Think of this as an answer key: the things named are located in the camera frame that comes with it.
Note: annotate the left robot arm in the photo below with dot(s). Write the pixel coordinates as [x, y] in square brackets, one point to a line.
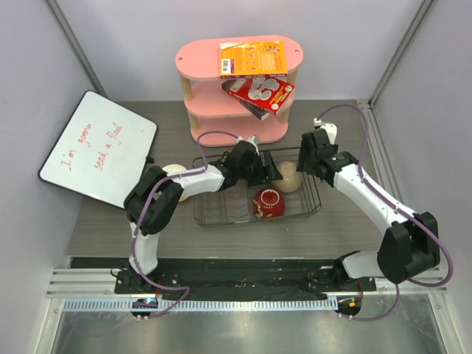
[151, 203]

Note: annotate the white dry-erase board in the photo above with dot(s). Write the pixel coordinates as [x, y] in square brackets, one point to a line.
[101, 153]

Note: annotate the tan bowl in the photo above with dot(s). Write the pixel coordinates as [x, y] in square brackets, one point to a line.
[291, 177]

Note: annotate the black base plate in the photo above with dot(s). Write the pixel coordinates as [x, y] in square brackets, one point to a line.
[243, 280]

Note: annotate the black wire dish rack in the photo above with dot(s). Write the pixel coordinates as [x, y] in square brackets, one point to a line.
[234, 205]

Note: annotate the white slotted cable duct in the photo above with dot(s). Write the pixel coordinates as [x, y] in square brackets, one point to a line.
[143, 305]

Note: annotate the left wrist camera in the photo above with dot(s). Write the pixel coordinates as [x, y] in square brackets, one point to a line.
[255, 140]

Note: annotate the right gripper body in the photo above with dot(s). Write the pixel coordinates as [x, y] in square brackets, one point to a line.
[305, 161]

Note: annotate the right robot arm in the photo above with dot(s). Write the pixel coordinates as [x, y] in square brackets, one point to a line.
[409, 245]

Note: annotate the pink three-tier shelf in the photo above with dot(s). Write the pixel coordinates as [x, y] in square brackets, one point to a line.
[210, 108]

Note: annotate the red patterned bowl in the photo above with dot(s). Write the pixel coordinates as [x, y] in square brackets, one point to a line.
[268, 203]

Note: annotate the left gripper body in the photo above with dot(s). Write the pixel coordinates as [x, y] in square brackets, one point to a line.
[253, 173]

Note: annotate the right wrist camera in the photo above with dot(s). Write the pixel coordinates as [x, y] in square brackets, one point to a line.
[330, 128]

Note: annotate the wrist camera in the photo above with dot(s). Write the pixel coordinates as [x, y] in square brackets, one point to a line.
[255, 140]
[330, 128]

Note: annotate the red book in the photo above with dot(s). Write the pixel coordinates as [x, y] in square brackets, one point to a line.
[261, 96]

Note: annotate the orange book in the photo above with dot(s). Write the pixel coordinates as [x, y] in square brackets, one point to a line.
[253, 59]

